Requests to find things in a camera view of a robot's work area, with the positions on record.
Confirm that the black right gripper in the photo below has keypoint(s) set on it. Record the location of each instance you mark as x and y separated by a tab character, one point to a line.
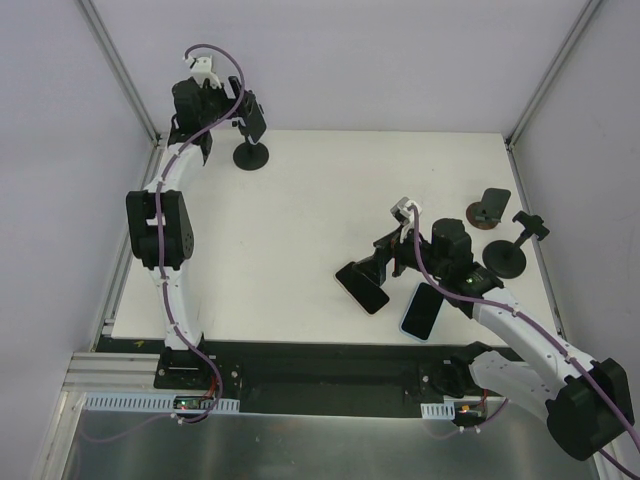
382	256

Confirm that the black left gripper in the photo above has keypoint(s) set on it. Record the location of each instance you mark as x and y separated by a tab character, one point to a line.
245	107

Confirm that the phone with cream case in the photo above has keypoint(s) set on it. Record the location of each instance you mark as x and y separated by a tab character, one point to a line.
366	293

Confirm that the phone with lilac case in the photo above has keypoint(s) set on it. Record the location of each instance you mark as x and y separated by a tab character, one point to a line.
254	123

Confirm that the black clamp phone stand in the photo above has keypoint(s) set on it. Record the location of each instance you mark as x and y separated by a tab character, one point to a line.
247	156

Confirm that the phone stand with wooden base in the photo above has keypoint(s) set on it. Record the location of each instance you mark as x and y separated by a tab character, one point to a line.
487	213

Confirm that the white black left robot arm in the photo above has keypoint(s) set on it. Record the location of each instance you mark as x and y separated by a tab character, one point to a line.
160	230

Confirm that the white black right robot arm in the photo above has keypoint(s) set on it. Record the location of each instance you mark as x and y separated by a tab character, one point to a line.
584	403

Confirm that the phone with blue case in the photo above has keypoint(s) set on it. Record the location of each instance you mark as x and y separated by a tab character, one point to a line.
422	312

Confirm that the black round-base phone stand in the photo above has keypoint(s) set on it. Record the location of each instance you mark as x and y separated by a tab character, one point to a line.
506	259

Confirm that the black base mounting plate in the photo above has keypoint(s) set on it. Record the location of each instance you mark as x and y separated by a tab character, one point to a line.
379	381

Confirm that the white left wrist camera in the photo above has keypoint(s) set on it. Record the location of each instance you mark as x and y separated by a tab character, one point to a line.
202	71

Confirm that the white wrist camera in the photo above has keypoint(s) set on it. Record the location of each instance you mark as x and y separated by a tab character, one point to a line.
405	211
202	71

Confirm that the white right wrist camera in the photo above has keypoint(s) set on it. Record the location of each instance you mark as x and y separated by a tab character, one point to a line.
405	211

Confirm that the aluminium corner frame post left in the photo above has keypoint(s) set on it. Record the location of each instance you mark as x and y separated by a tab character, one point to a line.
109	50

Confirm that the aluminium corner frame post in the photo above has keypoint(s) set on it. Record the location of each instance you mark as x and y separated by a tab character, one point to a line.
109	50
559	61

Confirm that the aluminium corner frame post right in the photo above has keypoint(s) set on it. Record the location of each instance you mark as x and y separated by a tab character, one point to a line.
559	61

